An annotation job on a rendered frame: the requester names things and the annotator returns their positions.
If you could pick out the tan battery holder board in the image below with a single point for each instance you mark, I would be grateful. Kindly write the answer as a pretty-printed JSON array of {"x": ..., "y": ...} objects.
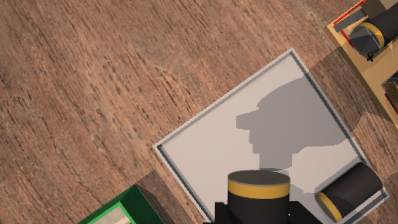
[{"x": 373, "y": 71}]

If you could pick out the green open box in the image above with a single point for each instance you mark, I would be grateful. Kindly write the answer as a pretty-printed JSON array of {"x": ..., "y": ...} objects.
[{"x": 134, "y": 205}]

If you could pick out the white shallow tray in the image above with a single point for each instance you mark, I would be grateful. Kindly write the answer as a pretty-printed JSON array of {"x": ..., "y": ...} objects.
[{"x": 279, "y": 119}]

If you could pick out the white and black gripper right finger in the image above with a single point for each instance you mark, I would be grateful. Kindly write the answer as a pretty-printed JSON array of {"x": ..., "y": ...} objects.
[{"x": 298, "y": 214}]

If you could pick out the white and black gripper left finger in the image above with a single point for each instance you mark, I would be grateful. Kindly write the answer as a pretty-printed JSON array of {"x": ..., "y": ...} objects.
[{"x": 222, "y": 214}]

